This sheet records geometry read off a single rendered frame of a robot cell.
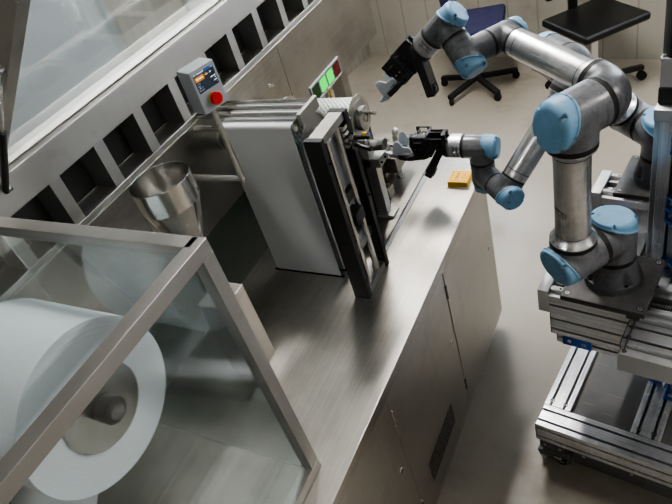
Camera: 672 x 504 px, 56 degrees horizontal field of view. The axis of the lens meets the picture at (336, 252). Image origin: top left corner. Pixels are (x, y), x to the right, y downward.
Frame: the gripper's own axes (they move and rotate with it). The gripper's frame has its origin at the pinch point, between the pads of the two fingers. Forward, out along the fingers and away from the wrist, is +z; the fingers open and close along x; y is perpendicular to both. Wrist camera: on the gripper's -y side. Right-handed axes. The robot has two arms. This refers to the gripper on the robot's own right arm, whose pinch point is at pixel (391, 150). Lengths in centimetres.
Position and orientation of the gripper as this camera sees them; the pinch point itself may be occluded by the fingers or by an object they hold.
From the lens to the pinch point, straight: 210.2
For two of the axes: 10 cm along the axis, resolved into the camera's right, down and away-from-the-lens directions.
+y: -2.5, -7.5, -6.2
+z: -8.8, -0.9, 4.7
